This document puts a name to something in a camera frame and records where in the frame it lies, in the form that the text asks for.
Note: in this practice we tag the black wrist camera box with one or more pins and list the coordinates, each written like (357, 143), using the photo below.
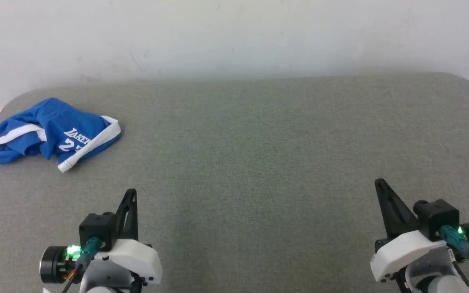
(436, 215)
(96, 228)

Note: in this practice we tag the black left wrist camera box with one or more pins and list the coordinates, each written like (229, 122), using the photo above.
(96, 228)

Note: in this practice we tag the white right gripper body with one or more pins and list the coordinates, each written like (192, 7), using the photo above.
(405, 250)

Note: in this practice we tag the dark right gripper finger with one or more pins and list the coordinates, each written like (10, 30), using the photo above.
(393, 211)

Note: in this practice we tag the grey fabric sofa cushion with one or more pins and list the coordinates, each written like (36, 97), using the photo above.
(259, 162)

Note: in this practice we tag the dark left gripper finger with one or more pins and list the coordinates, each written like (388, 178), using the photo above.
(132, 203)

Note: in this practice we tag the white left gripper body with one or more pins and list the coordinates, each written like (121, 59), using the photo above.
(136, 256)

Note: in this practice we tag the blue shorts with white stripes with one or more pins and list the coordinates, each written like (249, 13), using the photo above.
(55, 122)

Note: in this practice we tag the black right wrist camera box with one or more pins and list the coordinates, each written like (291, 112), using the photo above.
(436, 215)

